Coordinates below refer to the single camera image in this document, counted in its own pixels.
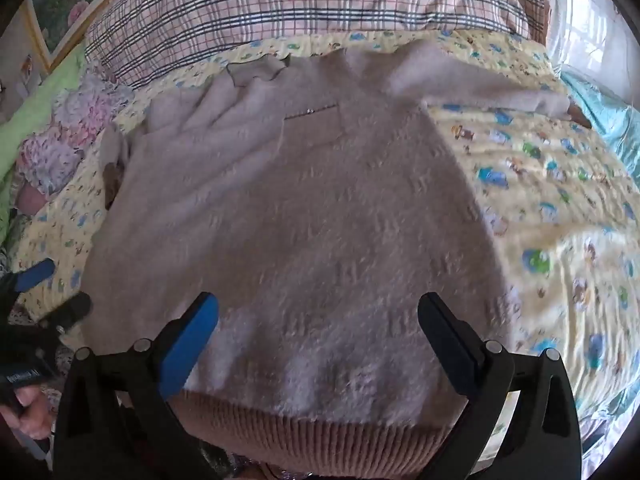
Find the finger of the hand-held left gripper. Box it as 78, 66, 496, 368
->
37, 292, 93, 335
0, 258, 57, 311

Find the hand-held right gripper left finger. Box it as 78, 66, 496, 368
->
52, 292, 221, 480

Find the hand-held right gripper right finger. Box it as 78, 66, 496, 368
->
417, 292, 583, 480

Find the beige knit sweater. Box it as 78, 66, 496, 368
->
80, 42, 573, 478

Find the person's left hand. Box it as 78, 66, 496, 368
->
0, 387, 55, 443

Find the yellow cartoon printed blanket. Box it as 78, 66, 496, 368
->
10, 27, 640, 466

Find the green bed sheet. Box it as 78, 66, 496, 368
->
0, 42, 88, 241

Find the pastel floral cloth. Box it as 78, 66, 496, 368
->
15, 67, 136, 211

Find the light blue cloth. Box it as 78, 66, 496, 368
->
560, 67, 640, 181

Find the framed floral painting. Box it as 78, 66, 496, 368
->
25, 0, 156, 73

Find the plaid pink pillow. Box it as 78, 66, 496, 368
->
82, 0, 548, 88

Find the white window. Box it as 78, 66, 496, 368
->
542, 0, 636, 68

